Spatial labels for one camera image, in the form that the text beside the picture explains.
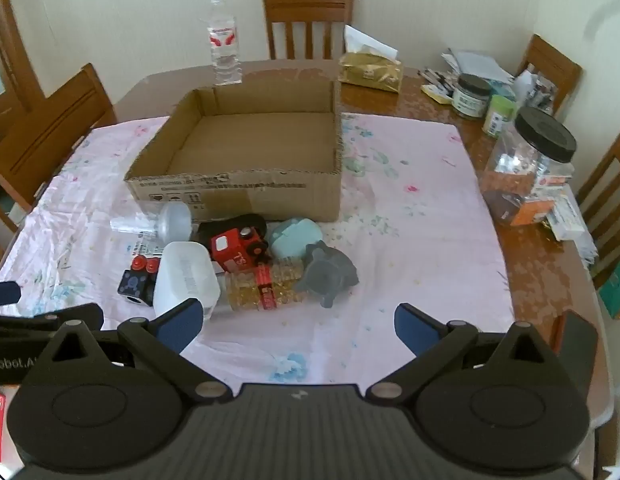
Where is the small dark-lidded jar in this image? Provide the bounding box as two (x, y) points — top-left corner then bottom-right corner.
(451, 74), (492, 120)

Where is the bundle of pens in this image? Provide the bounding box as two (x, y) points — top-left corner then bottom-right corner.
(419, 67), (458, 96)

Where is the white labelled packet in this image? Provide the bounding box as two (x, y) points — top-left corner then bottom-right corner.
(126, 239), (165, 261)

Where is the white plastic bag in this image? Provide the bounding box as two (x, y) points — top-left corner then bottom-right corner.
(152, 241), (221, 318)

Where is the pink floral cloth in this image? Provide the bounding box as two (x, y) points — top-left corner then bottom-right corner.
(0, 112), (515, 396)

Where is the stack of white papers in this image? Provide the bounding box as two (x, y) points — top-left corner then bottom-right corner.
(442, 49), (515, 86)

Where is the wooden door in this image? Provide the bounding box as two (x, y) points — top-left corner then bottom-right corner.
(0, 0), (46, 126)

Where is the small green-lidded bottle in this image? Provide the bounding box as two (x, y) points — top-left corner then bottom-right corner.
(482, 95), (518, 138)

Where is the bottle of yellow beads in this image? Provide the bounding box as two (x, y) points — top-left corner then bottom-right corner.
(222, 257), (305, 312)

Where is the gold tissue pack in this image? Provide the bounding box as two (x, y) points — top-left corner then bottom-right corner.
(338, 25), (405, 95)

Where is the wooden slat-back chair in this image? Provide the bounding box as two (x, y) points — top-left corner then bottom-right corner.
(262, 0), (355, 61)
(0, 62), (118, 233)
(517, 34), (583, 116)
(574, 120), (620, 288)

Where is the yellow sticky note pad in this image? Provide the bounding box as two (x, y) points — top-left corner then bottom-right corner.
(421, 85), (453, 106)

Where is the clear plastic water bottle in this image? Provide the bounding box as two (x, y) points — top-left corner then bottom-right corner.
(199, 0), (243, 86)

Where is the clear jar with black lid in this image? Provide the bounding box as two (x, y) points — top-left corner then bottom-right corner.
(480, 106), (578, 227)

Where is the green cardboard box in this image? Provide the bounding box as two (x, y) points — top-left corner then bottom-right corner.
(598, 255), (620, 320)

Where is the black smartphone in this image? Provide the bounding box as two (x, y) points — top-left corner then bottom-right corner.
(554, 310), (599, 401)

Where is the white medicine box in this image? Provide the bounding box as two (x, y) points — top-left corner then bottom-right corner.
(532, 175), (598, 261)

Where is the clear plastic goblet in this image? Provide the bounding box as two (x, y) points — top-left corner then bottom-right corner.
(110, 202), (193, 247)

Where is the black cube toy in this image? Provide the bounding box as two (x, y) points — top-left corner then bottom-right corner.
(116, 255), (163, 307)

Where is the red toy train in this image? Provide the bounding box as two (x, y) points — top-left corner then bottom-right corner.
(210, 227), (269, 273)

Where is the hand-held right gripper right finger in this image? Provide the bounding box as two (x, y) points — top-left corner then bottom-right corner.
(366, 303), (558, 401)

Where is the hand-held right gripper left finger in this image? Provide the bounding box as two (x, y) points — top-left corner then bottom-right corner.
(44, 298), (229, 402)

